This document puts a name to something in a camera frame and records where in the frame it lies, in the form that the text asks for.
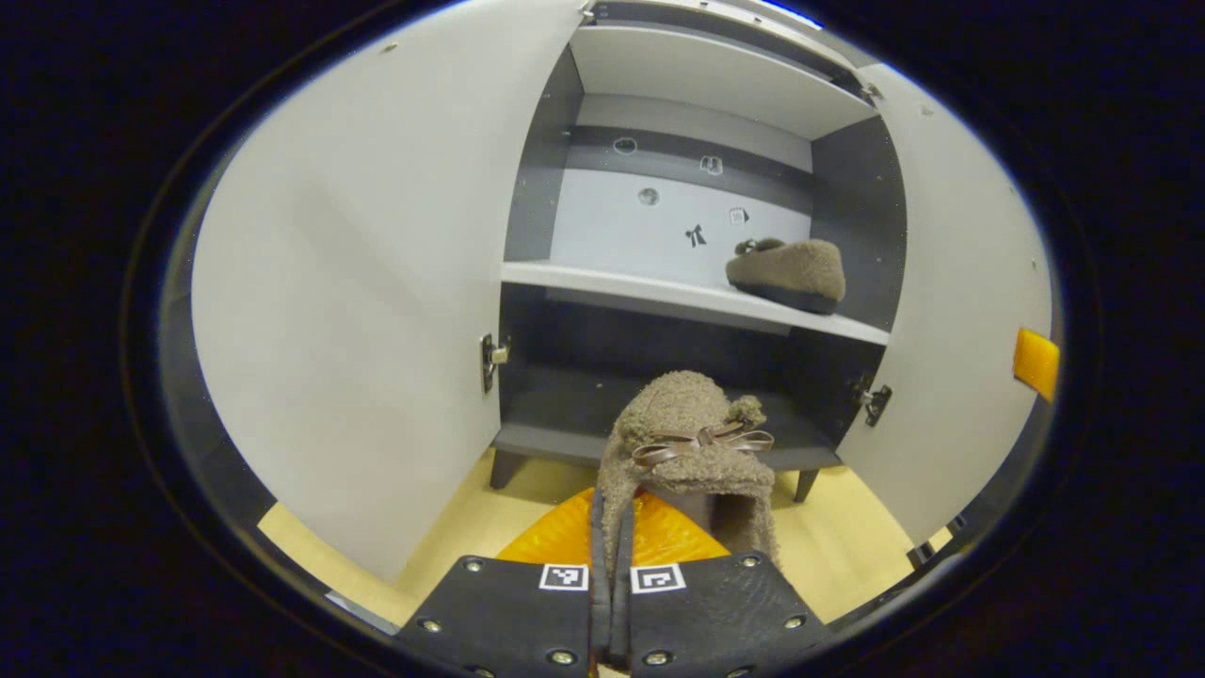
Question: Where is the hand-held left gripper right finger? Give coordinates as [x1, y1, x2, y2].
[610, 490, 837, 678]

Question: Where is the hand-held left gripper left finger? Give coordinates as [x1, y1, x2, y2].
[391, 487, 613, 678]

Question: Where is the grey cabinet door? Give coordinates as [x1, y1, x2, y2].
[191, 0, 589, 582]
[836, 61, 1053, 547]

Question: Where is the brown fuzzy shoe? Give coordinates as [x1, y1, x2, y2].
[596, 370, 780, 575]
[725, 237, 846, 315]

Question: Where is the light grey cabinet shelf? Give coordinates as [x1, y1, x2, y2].
[499, 261, 891, 347]
[568, 24, 881, 142]

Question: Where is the black stand base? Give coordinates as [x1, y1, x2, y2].
[907, 513, 969, 569]

